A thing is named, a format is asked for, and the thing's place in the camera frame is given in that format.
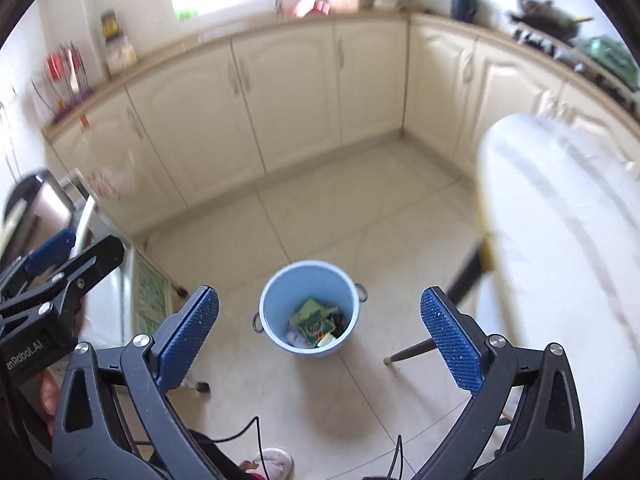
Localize dark foil snack wrapper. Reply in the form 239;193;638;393
327;307;351;339

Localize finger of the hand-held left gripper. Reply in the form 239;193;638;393
0;230;77;296
0;236;126;321

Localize metal cart with green panel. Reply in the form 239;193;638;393
65;167;212;392

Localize person's left hand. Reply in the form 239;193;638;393
39;367;64;434

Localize black table leg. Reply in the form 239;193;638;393
445;240;494;307
384;337;437;366

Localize black gas stove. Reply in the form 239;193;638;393
510;20;640;107

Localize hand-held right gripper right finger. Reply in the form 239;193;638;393
415;286;585;480

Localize yellow green snack packet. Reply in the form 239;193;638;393
292;299;326;328

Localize person's foot in slipper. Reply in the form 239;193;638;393
240;447;296;480

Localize red plastic item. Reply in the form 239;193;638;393
292;0;334;19

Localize steel appliance with black lid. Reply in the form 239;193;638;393
2;170;77;262

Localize blue plastic bucket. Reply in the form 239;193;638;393
252;260;369;360

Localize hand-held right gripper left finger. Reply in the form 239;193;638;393
50;285;226;480

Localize yellow black packet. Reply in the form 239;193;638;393
100;10;121;41

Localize black kettle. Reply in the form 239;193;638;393
451;0;480;22

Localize green electric cooker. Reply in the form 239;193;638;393
585;34;639;84

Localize white food container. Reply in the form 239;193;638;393
105;35;137;77

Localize black wok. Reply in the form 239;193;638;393
500;0;597;42

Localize purple rack with red utensils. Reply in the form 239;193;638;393
30;42;96;124

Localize thin black cable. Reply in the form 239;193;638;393
210;416;262;480
384;435;407;480

